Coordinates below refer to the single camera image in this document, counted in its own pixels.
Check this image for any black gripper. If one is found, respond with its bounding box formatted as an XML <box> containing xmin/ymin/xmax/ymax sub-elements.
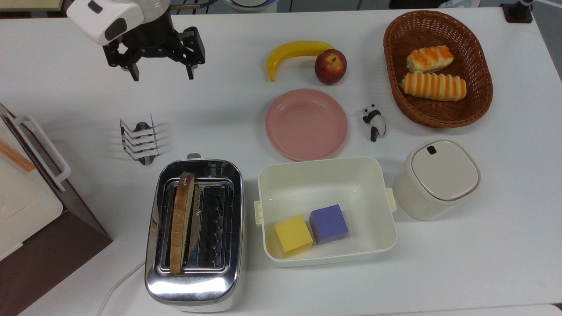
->
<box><xmin>103</xmin><ymin>11</ymin><xmax>206</xmax><ymax>82</ymax></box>

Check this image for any cream and chrome toaster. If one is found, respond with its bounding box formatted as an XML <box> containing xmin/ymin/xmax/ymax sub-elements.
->
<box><xmin>145</xmin><ymin>154</ymin><xmax>245</xmax><ymax>313</ymax></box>

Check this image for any metal toast rack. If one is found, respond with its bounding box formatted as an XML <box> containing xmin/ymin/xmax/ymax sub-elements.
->
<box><xmin>120</xmin><ymin>113</ymin><xmax>159</xmax><ymax>166</ymax></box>

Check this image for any yellow banana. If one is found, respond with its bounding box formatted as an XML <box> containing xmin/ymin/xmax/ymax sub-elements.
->
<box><xmin>267</xmin><ymin>41</ymin><xmax>335</xmax><ymax>82</ymax></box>

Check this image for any pink plate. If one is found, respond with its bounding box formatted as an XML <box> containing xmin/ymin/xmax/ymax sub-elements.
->
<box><xmin>265</xmin><ymin>89</ymin><xmax>349</xmax><ymax>162</ymax></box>

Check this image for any red apple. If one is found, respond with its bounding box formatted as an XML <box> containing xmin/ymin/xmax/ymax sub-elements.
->
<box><xmin>314</xmin><ymin>49</ymin><xmax>347</xmax><ymax>85</ymax></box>

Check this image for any brown bread slice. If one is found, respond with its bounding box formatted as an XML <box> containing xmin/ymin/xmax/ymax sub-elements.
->
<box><xmin>169</xmin><ymin>172</ymin><xmax>196</xmax><ymax>274</ymax></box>

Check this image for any white plastic storage box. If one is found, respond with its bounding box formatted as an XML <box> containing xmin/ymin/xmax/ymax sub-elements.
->
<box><xmin>254</xmin><ymin>157</ymin><xmax>398</xmax><ymax>268</ymax></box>

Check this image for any panda figurine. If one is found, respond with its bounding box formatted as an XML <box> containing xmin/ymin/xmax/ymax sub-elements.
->
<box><xmin>362</xmin><ymin>104</ymin><xmax>387</xmax><ymax>142</ymax></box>

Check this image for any yellow foam cube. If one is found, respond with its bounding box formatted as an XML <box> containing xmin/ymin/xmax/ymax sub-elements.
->
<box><xmin>274</xmin><ymin>215</ymin><xmax>313</xmax><ymax>258</ymax></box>

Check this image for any brown wooden drawer base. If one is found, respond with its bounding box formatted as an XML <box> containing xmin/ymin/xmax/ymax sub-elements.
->
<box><xmin>0</xmin><ymin>103</ymin><xmax>113</xmax><ymax>316</ymax></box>

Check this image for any purple foam cube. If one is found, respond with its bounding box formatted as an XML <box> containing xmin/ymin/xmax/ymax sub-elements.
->
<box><xmin>309</xmin><ymin>204</ymin><xmax>349</xmax><ymax>245</ymax></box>

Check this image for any orange glazed bread roll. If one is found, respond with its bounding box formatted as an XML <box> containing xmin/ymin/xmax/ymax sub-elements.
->
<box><xmin>406</xmin><ymin>45</ymin><xmax>454</xmax><ymax>74</ymax></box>

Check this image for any long striped bread roll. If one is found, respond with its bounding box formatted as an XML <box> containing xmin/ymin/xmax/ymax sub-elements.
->
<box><xmin>399</xmin><ymin>72</ymin><xmax>467</xmax><ymax>102</ymax></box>

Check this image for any cream bin with lid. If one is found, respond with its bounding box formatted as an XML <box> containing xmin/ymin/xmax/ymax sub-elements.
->
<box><xmin>392</xmin><ymin>139</ymin><xmax>482</xmax><ymax>221</ymax></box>

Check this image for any brown wicker basket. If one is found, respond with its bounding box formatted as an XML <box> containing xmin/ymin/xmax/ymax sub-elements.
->
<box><xmin>383</xmin><ymin>11</ymin><xmax>494</xmax><ymax>129</ymax></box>

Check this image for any black stand clamp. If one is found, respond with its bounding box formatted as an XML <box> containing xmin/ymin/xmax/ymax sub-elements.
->
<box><xmin>501</xmin><ymin>0</ymin><xmax>534</xmax><ymax>23</ymax></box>

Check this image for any white drawer handle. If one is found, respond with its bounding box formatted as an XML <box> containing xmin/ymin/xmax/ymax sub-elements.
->
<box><xmin>8</xmin><ymin>115</ymin><xmax>71</xmax><ymax>192</ymax></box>

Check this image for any orange cabinet door handle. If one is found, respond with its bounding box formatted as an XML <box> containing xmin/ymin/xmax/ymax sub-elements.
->
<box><xmin>0</xmin><ymin>140</ymin><xmax>36</xmax><ymax>172</ymax></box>

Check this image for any cream cabinet with handles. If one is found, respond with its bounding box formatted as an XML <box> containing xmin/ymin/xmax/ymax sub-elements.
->
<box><xmin>0</xmin><ymin>116</ymin><xmax>64</xmax><ymax>262</ymax></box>

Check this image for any white toaster power cord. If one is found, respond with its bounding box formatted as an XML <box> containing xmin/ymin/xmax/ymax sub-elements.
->
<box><xmin>97</xmin><ymin>260</ymin><xmax>146</xmax><ymax>316</ymax></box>

